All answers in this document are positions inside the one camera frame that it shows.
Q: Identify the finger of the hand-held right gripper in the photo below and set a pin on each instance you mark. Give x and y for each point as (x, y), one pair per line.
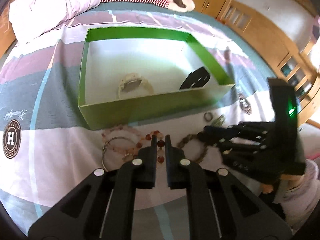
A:
(250, 162)
(237, 131)

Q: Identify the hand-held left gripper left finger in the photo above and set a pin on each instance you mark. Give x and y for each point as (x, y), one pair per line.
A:
(149, 165)

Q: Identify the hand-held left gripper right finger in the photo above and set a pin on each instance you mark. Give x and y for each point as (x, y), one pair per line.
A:
(173, 165)

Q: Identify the green cardboard box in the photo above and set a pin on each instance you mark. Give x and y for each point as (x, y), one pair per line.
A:
(112, 115)

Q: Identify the person's right forearm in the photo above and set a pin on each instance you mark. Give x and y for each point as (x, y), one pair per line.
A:
(302, 195)

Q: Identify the person's right hand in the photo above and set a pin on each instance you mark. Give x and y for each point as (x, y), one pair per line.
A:
(266, 189)

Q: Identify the silver bangle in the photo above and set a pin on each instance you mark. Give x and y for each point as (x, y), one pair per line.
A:
(103, 150)

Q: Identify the black wrist watch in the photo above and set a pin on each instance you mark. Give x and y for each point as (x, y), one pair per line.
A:
(192, 80)

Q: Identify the white wrist watch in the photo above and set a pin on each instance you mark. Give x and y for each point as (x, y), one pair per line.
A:
(147, 86)

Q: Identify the wooden wardrobe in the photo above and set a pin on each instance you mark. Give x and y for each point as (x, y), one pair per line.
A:
(265, 22)

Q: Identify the printed bedsheet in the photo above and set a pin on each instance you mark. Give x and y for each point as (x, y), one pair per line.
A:
(50, 85)

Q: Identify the white pillow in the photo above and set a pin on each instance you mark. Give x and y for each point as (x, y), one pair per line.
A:
(50, 2)

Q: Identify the wooden headboard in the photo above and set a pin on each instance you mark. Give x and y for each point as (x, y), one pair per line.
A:
(6, 35)

